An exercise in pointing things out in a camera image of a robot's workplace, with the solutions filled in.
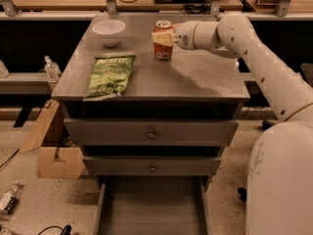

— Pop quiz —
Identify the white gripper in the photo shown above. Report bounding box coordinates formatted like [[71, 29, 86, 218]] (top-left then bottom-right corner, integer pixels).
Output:
[[152, 21, 199, 50]]

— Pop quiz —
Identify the red coke can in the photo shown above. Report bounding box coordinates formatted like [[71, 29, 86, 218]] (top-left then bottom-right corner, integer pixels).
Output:
[[154, 20, 173, 60]]

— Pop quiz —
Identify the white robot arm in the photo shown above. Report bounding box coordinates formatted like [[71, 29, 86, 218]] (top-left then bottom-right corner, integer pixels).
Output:
[[152, 13, 313, 235]]

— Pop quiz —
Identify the grey drawer cabinet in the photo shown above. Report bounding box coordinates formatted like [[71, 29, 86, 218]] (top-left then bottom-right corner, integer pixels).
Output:
[[51, 13, 251, 188]]

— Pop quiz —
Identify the grey top drawer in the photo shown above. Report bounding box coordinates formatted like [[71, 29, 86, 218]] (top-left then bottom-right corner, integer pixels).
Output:
[[65, 118, 238, 147]]

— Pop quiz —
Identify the grey middle drawer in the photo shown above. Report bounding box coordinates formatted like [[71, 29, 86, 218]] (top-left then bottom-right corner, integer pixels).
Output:
[[83, 156, 221, 176]]

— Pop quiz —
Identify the grey open bottom drawer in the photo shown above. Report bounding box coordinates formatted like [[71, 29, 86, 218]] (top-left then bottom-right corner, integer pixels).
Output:
[[92, 176, 211, 235]]

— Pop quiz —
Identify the white bowl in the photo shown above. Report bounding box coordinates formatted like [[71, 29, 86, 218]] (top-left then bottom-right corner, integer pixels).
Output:
[[92, 20, 126, 47]]

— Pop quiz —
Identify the green chip bag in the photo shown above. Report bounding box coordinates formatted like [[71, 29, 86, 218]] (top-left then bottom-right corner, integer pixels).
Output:
[[83, 52, 136, 101]]

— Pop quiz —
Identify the clear bottle on shelf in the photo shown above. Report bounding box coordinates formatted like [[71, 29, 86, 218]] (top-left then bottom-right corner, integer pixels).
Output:
[[44, 56, 62, 80]]

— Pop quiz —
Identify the brown cardboard box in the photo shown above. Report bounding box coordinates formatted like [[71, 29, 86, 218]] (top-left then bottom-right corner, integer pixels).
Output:
[[20, 100, 85, 179]]

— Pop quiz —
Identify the clear bottle on floor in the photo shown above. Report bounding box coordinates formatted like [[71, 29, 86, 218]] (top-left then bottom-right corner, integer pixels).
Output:
[[0, 181, 21, 214]]

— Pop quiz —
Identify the black cable on floor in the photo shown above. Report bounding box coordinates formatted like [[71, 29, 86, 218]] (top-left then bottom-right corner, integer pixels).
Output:
[[37, 224, 72, 235]]

